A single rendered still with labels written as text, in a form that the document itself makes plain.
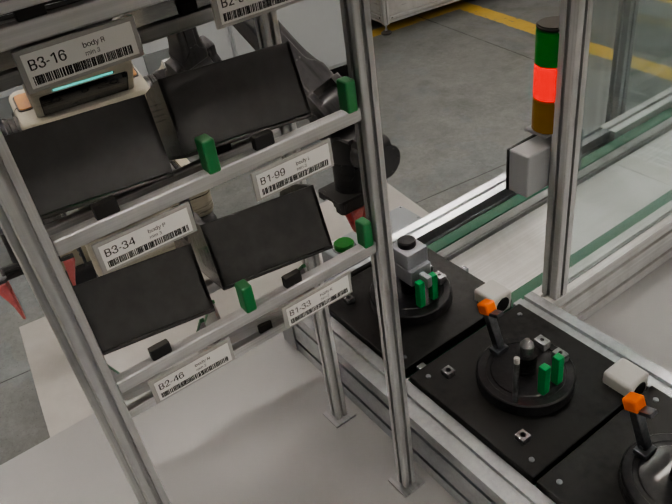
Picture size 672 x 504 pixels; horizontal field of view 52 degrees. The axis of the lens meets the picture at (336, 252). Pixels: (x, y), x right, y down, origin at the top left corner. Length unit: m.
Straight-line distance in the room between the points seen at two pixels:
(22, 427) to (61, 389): 1.29
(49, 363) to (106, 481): 0.34
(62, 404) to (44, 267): 0.81
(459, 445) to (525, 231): 0.58
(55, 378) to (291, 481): 0.54
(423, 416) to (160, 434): 0.46
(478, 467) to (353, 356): 0.28
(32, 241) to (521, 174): 0.72
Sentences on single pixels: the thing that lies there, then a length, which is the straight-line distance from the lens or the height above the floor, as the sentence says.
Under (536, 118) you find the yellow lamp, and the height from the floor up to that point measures 1.28.
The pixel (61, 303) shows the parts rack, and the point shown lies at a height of 1.42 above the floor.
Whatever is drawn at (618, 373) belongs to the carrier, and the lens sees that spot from 1.07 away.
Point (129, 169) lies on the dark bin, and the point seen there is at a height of 1.48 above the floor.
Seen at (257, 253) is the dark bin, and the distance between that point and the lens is 0.75.
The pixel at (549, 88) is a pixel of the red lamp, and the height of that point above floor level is 1.33.
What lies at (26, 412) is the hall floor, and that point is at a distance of 2.74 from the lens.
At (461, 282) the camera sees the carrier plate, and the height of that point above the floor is 0.97.
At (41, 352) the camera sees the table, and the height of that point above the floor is 0.86.
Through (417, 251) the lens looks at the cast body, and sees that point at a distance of 1.12.
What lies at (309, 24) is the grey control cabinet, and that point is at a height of 0.42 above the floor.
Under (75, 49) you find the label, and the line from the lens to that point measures 0.54.
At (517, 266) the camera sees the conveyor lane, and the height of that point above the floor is 0.92.
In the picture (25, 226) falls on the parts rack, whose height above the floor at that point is 1.49.
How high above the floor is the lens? 1.76
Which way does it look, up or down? 36 degrees down
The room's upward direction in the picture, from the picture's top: 9 degrees counter-clockwise
